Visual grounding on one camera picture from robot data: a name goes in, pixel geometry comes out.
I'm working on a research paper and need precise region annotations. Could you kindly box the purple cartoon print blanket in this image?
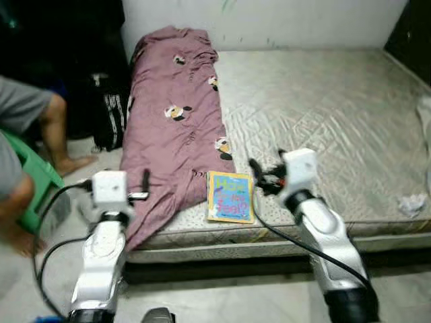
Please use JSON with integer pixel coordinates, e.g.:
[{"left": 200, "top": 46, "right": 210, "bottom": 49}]
[{"left": 120, "top": 26, "right": 238, "bottom": 253}]

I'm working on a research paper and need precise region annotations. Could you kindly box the silver left robot leg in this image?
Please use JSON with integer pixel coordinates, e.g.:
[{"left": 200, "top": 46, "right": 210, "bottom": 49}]
[{"left": 140, "top": 307, "right": 176, "bottom": 323}]

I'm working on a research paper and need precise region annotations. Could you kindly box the crumpled white tissue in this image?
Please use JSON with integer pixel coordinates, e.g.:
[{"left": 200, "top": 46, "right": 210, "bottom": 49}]
[{"left": 397, "top": 193, "right": 429, "bottom": 218}]

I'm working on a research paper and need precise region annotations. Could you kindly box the white quilted mattress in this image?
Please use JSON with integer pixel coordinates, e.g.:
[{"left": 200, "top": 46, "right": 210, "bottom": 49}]
[{"left": 125, "top": 48, "right": 431, "bottom": 264}]

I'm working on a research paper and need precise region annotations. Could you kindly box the green plastic stool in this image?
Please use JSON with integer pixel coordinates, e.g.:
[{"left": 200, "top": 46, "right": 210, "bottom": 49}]
[{"left": 0, "top": 130, "right": 66, "bottom": 234}]

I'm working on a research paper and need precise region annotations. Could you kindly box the colourful children's book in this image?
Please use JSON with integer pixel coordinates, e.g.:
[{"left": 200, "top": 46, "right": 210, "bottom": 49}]
[{"left": 206, "top": 170, "right": 256, "bottom": 225}]

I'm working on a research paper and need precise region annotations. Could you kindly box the black bag with white print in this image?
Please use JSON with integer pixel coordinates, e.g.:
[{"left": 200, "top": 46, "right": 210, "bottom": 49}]
[{"left": 90, "top": 71, "right": 133, "bottom": 153}]

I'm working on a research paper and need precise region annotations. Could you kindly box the person in grey shorts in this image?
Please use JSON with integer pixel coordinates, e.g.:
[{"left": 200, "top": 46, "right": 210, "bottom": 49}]
[{"left": 0, "top": 75, "right": 100, "bottom": 260}]

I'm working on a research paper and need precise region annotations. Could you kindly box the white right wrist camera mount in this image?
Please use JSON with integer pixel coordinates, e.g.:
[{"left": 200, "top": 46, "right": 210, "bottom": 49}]
[{"left": 278, "top": 148, "right": 319, "bottom": 206}]

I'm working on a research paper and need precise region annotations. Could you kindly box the dark bed base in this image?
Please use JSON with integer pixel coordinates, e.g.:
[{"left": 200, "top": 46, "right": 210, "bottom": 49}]
[{"left": 123, "top": 252, "right": 431, "bottom": 285}]

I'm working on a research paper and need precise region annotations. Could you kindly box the black tufted headboard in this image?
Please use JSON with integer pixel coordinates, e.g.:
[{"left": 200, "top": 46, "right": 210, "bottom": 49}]
[{"left": 384, "top": 0, "right": 431, "bottom": 83}]

